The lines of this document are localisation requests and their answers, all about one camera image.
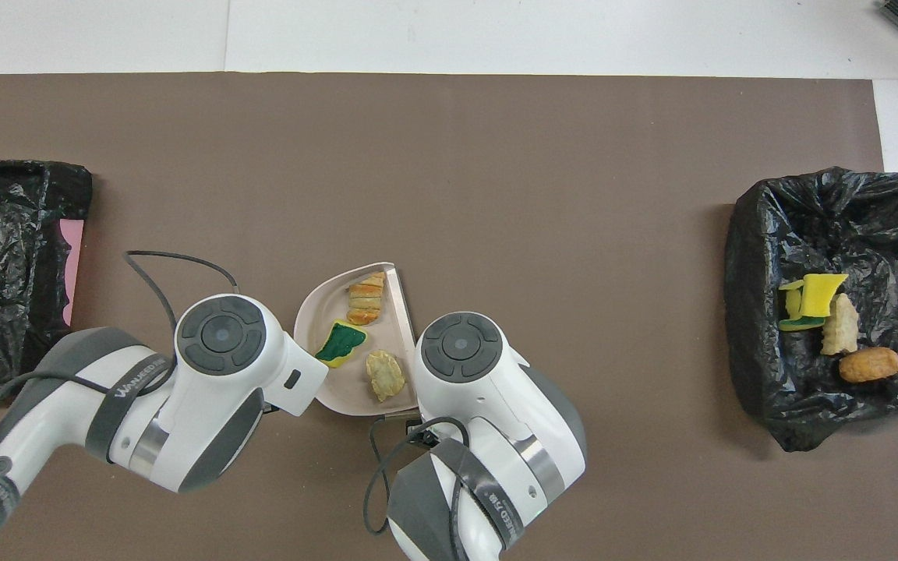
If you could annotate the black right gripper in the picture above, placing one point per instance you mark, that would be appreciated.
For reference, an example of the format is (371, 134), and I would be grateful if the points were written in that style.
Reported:
(416, 430)

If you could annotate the toy croissant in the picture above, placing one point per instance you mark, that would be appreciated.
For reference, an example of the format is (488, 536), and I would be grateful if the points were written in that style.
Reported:
(385, 376)
(365, 300)
(840, 327)

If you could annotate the green and yellow sponge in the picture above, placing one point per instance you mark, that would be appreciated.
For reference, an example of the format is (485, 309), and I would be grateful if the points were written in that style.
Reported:
(341, 344)

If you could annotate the beige plastic dustpan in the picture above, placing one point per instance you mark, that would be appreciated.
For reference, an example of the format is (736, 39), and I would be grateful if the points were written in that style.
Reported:
(318, 312)

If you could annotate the yellow sponge wedge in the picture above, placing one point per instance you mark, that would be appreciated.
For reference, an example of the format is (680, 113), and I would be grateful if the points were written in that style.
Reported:
(792, 308)

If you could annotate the notched yellow sponge piece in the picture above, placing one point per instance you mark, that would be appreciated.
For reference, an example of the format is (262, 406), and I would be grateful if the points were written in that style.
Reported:
(823, 294)

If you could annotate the brown bread roll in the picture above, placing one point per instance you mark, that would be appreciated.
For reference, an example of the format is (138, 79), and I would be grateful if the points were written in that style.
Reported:
(871, 365)

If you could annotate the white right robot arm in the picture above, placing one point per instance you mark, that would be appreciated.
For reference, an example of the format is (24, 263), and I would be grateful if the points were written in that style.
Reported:
(488, 389)

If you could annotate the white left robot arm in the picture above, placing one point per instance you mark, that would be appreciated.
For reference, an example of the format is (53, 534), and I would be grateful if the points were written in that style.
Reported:
(223, 374)

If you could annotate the pink plastic bin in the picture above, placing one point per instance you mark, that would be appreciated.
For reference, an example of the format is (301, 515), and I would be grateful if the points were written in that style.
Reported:
(72, 257)

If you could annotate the black bag lined bin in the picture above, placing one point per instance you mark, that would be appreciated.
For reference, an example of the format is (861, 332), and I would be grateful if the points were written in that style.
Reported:
(831, 218)

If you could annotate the brown table mat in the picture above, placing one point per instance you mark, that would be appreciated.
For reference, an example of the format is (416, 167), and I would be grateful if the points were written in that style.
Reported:
(574, 140)

